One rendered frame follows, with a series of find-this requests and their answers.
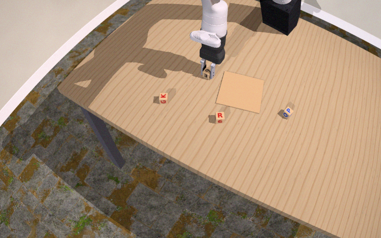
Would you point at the beige letter block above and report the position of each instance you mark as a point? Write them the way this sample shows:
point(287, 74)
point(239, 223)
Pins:
point(206, 73)
point(287, 112)
point(219, 117)
point(163, 98)

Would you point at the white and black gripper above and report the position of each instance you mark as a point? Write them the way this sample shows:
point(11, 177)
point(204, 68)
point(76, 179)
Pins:
point(212, 39)

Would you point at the tan square mat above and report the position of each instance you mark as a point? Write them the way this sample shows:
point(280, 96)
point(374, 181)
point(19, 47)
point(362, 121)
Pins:
point(241, 92)

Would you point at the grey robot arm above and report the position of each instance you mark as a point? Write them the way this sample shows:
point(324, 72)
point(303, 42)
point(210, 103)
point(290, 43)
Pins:
point(215, 11)

